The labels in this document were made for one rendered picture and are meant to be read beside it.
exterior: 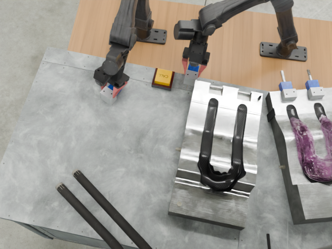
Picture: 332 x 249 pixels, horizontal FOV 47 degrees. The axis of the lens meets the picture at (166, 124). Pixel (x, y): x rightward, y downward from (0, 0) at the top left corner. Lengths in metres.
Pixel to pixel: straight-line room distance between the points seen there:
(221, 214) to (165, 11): 0.91
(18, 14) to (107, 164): 1.71
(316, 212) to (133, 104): 0.76
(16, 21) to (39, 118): 1.43
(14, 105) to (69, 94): 1.01
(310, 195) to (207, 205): 0.34
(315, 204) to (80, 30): 1.14
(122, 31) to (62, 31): 1.45
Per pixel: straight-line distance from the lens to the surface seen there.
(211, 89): 1.49
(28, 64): 2.65
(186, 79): 1.52
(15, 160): 1.50
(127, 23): 1.32
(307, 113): 1.55
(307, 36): 1.83
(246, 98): 1.50
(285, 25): 1.53
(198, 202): 1.33
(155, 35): 1.67
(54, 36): 2.73
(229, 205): 1.35
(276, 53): 1.71
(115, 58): 1.28
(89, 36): 1.69
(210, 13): 1.38
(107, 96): 1.47
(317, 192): 1.40
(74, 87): 1.57
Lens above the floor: 2.15
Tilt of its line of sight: 66 degrees down
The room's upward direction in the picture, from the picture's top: 7 degrees clockwise
